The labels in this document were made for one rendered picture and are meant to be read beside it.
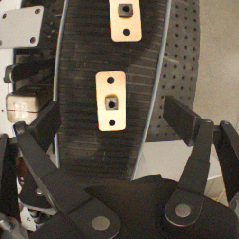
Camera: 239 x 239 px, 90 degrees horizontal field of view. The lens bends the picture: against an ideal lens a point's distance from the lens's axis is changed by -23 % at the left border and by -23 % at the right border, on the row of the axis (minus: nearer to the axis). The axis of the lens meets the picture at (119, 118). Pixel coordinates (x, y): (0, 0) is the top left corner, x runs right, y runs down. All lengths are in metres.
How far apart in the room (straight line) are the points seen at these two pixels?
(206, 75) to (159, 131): 1.08
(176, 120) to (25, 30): 0.27
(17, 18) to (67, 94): 0.18
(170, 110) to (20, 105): 0.29
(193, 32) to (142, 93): 0.62
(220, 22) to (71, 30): 1.80
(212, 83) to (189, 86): 1.03
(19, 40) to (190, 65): 0.70
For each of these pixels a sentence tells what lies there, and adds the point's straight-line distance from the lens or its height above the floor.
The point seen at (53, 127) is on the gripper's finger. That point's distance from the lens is 0.17.
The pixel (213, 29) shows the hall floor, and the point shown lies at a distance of 1.83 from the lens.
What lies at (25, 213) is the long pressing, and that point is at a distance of 0.86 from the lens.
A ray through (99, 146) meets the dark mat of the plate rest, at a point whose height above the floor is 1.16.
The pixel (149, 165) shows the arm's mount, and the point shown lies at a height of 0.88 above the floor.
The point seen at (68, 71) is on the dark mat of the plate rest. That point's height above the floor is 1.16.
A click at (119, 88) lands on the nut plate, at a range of 0.21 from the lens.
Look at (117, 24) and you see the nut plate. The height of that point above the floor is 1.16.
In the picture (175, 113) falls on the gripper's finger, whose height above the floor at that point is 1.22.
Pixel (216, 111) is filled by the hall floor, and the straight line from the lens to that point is 1.96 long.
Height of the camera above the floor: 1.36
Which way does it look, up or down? 66 degrees down
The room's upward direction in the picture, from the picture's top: 165 degrees clockwise
